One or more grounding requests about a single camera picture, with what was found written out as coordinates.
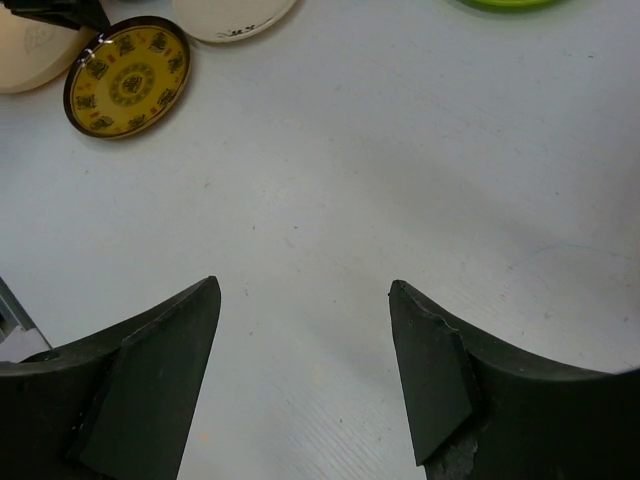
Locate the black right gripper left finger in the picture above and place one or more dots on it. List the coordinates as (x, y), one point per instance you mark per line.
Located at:
(117, 404)

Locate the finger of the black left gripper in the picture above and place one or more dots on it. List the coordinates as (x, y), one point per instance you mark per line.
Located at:
(71, 14)

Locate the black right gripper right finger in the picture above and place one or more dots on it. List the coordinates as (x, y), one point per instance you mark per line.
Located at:
(481, 408)

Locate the pale orange plate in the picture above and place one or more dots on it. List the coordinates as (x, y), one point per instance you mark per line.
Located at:
(34, 53)

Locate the yellow patterned brown-rimmed plate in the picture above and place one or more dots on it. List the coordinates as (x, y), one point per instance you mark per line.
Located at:
(127, 78)

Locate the cream plate with black patch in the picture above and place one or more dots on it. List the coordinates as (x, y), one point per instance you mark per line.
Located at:
(224, 21)

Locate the lime green plate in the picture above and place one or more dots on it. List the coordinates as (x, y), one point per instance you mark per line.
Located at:
(509, 5)

